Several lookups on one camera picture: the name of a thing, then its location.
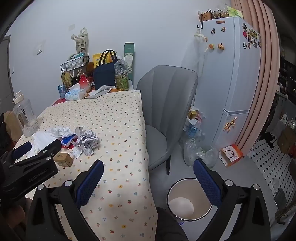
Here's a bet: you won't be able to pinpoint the small cardboard box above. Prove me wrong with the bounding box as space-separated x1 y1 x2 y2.
54 152 73 168

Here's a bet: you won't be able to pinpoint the white plastic bags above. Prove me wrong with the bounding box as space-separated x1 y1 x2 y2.
32 131 58 154

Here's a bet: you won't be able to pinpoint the printed paper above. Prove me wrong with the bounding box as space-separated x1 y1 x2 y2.
73 127 99 156

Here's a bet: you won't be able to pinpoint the white tissue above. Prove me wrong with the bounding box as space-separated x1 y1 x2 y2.
47 127 74 138

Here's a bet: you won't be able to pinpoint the pill blister pack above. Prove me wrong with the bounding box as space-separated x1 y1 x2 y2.
70 146 82 159

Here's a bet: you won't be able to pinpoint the white round trash bin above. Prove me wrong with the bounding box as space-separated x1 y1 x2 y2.
167 178 212 221

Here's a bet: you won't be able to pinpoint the white bag of trash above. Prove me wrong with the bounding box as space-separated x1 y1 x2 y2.
183 106 206 138

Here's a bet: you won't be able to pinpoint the orange white box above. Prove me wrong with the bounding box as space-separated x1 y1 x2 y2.
219 144 243 167

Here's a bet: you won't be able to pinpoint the clear plastic bag on floor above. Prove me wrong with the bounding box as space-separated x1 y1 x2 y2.
183 138 219 168

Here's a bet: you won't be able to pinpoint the clear large water jug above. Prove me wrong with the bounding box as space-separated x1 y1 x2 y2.
13 91 39 137

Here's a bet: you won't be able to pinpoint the grey door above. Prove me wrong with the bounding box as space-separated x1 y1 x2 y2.
0 36 15 113

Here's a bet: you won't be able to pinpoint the blue tissue box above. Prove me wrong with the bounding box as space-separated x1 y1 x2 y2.
65 83 87 101

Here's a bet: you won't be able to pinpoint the floral tablecloth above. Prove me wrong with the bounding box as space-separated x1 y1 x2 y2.
38 90 158 240

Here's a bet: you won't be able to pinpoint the blue drink can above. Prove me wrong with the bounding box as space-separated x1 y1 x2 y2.
58 84 67 99

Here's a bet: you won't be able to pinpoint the jar with yellow contents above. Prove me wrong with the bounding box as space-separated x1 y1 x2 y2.
61 72 72 91

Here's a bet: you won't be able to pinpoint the papers on table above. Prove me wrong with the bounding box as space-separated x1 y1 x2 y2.
85 85 116 99

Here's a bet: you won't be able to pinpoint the navy lunch bag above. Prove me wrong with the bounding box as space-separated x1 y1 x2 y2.
93 50 117 90

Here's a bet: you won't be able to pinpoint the yellow snack bag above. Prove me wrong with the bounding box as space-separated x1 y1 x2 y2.
93 53 101 68

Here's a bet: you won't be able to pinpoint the grey upholstered chair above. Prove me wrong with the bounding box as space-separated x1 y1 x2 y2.
137 65 198 172

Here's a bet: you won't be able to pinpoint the clear bottle with greens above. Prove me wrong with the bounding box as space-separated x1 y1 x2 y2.
114 56 130 91

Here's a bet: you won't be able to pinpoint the paper tote bag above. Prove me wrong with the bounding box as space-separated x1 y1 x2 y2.
71 28 89 57

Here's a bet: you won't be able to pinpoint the green tall box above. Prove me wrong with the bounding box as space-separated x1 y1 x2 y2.
123 43 135 80

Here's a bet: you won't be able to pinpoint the white refrigerator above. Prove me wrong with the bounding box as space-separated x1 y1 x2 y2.
193 16 261 149

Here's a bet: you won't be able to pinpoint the pink curtain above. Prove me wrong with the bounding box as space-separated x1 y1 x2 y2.
231 1 280 155

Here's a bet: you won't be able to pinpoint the black wire basket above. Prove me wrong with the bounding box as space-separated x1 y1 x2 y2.
60 56 87 73

